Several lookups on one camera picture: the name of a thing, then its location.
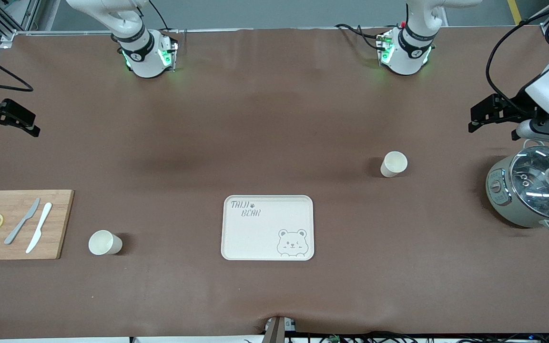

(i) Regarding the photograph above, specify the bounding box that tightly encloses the white plastic cup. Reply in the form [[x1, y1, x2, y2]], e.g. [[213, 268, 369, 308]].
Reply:
[[88, 230, 123, 256], [380, 151, 408, 178]]

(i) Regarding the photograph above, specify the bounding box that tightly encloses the cream bear print tray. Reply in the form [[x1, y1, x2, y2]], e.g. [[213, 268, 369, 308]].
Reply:
[[221, 194, 315, 261]]

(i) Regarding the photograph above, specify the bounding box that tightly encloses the glass pot lid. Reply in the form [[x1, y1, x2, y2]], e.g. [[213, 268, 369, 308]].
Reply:
[[509, 146, 549, 211]]

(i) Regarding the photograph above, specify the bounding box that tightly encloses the grey-green electric cooking pot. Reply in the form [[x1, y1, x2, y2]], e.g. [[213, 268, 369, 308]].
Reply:
[[486, 145, 549, 233]]

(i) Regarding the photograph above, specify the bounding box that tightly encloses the grey plastic knife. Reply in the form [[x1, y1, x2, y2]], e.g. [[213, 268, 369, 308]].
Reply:
[[4, 198, 41, 245]]

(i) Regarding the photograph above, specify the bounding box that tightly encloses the white plastic knife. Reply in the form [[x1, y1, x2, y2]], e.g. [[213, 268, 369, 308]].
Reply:
[[26, 202, 52, 254]]

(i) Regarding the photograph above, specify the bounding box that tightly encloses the bamboo cutting board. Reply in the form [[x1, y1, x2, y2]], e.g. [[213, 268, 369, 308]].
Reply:
[[0, 190, 75, 261]]

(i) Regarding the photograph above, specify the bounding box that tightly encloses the brown table mat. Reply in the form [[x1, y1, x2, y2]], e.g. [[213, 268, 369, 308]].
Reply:
[[0, 28, 549, 340]]

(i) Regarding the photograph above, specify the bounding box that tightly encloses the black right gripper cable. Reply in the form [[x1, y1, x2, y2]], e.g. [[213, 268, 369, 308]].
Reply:
[[0, 47, 34, 92]]

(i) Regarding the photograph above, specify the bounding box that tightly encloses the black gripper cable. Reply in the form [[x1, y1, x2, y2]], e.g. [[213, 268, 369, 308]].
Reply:
[[0, 47, 34, 92], [486, 2, 549, 116]]

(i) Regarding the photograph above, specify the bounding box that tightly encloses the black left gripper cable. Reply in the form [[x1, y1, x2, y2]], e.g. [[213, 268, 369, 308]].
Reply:
[[486, 2, 549, 116]]

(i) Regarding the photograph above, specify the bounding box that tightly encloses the aluminium frame rail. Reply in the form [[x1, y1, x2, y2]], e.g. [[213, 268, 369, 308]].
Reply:
[[0, 0, 41, 48], [518, 0, 549, 28]]

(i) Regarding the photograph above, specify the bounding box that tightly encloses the black arm base cable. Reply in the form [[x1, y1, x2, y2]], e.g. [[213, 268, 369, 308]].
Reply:
[[335, 23, 390, 51], [148, 0, 171, 32]]

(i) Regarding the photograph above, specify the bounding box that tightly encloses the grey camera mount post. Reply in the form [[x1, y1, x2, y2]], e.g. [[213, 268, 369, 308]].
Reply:
[[264, 315, 297, 343]]

